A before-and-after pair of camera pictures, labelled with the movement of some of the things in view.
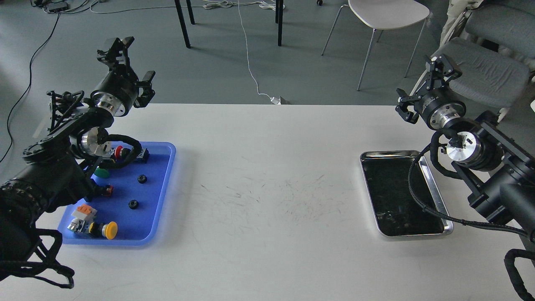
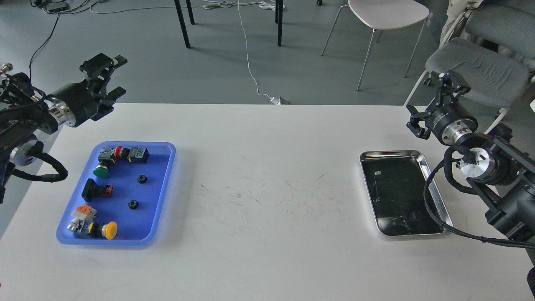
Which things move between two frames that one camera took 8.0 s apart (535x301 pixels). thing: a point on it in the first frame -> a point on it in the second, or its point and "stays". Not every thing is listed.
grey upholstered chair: [495, 55] stays
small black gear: [133, 204] stays
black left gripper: [118, 93] -> [76, 103]
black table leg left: [183, 23] stays
